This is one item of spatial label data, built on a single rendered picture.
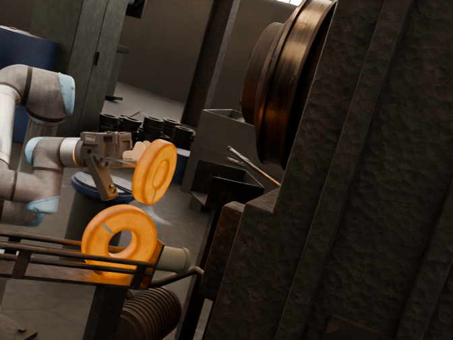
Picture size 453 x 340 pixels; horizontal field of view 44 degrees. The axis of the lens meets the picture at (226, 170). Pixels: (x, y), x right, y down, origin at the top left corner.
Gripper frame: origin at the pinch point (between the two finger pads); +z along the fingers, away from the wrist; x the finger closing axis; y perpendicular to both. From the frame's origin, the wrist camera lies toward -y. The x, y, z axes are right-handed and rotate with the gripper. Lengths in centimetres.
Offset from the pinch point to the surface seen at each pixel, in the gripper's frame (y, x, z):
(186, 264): -21.2, -8.0, 10.9
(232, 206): -9.9, 4.5, 17.3
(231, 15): 142, 680, -216
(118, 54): 93, 702, -418
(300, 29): 31.4, 13.2, 31.1
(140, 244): -14.9, -17.0, 4.5
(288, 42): 28.2, 11.2, 28.9
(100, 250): -14.9, -24.2, -0.7
